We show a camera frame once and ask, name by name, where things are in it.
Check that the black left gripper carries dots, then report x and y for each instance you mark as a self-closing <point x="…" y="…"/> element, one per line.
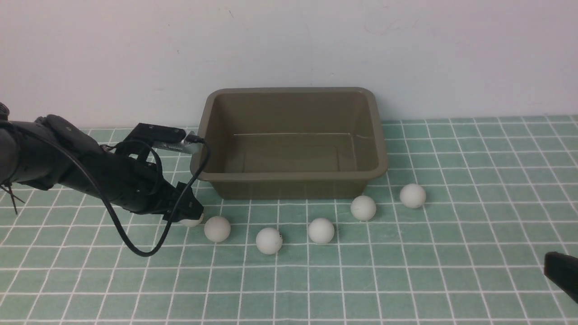
<point x="140" y="187"/>

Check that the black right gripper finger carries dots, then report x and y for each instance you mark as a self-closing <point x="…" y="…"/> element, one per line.
<point x="562" y="270"/>

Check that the white ping-pong ball with logo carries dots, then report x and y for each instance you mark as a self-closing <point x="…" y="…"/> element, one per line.
<point x="192" y="222"/>

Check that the white ping-pong ball plain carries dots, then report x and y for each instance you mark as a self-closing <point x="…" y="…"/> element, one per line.
<point x="217" y="229"/>

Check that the white ping-pong ball printed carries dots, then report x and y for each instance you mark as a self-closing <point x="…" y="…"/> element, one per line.
<point x="269" y="241"/>

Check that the white ping-pong ball speckled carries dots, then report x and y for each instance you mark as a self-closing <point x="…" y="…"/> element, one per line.
<point x="363" y="208"/>

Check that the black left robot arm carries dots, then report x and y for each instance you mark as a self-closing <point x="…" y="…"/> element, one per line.
<point x="52" y="151"/>

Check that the olive green plastic bin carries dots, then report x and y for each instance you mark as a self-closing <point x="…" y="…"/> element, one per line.
<point x="289" y="143"/>

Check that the green checkered table mat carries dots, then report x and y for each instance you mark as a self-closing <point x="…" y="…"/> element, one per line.
<point x="501" y="192"/>

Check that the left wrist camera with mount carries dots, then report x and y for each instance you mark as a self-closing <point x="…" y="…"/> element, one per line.
<point x="146" y="137"/>

